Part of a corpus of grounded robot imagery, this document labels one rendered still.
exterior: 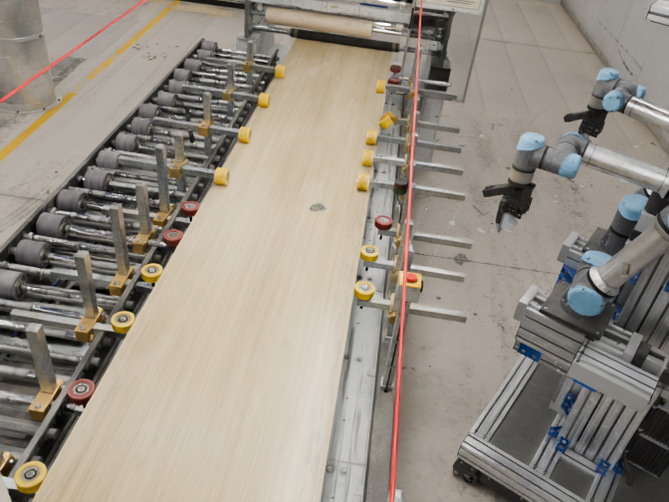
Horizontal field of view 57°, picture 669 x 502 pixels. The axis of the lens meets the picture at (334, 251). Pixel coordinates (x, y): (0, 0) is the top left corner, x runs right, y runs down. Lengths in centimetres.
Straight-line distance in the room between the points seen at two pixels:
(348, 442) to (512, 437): 97
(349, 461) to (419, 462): 87
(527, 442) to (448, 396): 53
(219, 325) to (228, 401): 34
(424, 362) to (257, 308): 141
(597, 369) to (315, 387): 98
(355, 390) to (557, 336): 78
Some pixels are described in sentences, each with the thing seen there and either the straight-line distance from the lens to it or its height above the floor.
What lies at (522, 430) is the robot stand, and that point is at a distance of 306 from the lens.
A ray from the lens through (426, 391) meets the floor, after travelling 334.
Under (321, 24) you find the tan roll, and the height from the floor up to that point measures 105.
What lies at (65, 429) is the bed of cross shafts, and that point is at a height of 71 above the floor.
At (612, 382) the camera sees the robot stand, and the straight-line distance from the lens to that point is 235.
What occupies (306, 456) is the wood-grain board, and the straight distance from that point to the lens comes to 190.
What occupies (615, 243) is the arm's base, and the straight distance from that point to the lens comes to 278.
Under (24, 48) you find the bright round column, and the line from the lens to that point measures 580.
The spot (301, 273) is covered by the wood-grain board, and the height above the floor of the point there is 90.
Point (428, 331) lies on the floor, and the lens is 367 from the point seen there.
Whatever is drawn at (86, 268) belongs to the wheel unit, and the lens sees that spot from 224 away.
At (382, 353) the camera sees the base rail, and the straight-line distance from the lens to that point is 249.
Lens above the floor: 246
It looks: 37 degrees down
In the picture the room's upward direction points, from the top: 7 degrees clockwise
